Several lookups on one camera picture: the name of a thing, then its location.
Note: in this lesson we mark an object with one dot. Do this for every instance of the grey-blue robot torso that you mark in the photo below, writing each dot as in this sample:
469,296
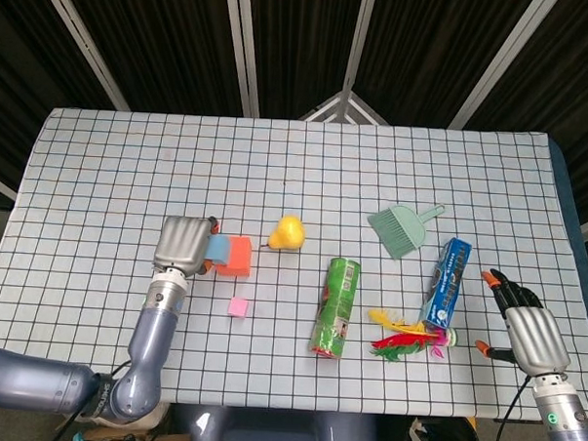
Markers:
265,434

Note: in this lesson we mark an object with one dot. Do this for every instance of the white black-grid tablecloth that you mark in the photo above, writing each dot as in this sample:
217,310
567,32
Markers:
130,174

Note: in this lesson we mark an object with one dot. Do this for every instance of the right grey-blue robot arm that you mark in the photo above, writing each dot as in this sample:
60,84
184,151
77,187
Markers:
563,427

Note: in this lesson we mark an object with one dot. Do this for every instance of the black pleated curtain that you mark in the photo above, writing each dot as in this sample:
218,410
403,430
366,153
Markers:
175,39

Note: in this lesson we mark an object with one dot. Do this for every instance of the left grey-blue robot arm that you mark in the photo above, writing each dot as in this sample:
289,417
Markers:
147,331

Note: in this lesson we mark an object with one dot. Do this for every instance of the large orange foam block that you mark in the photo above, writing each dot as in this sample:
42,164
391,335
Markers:
238,257

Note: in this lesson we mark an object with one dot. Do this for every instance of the colourful feather shuttlecock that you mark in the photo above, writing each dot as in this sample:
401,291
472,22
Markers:
403,340

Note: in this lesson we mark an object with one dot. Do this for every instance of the mint green hand brush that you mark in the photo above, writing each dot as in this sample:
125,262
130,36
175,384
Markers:
401,230

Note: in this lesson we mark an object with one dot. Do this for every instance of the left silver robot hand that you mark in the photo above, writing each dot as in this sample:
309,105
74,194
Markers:
180,245

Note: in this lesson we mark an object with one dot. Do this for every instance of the white partition foot frame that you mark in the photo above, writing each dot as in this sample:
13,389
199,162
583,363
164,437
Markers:
323,106

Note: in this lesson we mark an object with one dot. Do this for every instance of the blue table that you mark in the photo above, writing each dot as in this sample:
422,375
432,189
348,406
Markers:
566,193

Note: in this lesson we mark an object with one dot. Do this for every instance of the small pink cube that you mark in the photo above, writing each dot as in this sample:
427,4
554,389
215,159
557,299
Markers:
238,307

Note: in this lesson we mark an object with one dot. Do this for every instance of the blue cardboard box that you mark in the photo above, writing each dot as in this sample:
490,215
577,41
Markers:
446,286

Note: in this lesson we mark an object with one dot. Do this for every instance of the yellow pear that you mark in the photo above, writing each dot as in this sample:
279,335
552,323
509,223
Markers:
287,234

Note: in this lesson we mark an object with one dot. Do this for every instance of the green chip can red lid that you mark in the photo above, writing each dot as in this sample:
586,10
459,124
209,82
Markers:
336,305

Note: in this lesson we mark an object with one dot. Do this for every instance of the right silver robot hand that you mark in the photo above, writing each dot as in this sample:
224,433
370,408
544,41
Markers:
538,338

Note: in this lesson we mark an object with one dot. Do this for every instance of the blue foam cube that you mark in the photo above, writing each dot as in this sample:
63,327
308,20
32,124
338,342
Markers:
219,249

